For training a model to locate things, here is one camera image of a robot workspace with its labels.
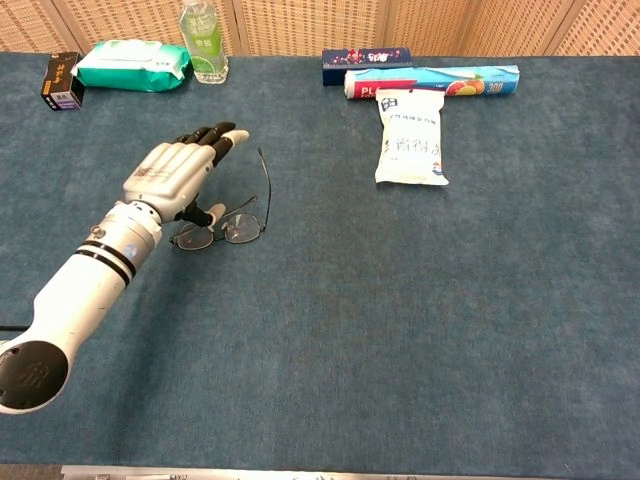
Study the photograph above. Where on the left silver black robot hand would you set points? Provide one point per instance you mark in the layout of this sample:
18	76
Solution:
165	175

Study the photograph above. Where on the black wire-frame eyeglasses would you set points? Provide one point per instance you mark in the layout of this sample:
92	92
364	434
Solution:
242	231

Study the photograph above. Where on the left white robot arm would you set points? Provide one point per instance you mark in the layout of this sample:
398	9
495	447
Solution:
75	300

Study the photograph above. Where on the green wet wipes pack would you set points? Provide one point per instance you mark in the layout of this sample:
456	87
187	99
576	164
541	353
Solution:
130	67

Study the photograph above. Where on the clear bottle green label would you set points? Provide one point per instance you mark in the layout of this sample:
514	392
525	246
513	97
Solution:
202	45

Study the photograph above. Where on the small black carton box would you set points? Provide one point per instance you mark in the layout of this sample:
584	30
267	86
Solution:
60	80

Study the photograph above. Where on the woven wicker folding screen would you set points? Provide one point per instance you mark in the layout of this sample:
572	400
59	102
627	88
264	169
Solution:
310	25

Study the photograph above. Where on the long dark blue box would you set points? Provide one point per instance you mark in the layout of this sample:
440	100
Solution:
350	57

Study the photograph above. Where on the white plastic bag pack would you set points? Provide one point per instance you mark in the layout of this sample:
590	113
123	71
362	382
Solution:
410	145

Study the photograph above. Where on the blue plastic wrap box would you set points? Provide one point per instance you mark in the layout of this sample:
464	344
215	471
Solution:
425	80

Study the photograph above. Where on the silver aluminium table rail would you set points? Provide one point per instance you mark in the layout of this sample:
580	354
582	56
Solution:
350	472

